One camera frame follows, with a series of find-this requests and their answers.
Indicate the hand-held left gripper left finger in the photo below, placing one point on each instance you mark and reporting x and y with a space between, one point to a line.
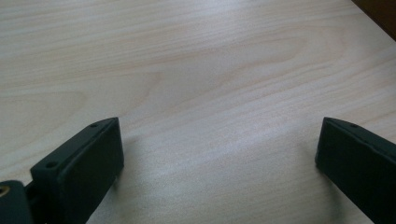
84 165

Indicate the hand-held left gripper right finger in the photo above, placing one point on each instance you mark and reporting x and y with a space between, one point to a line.
358 161

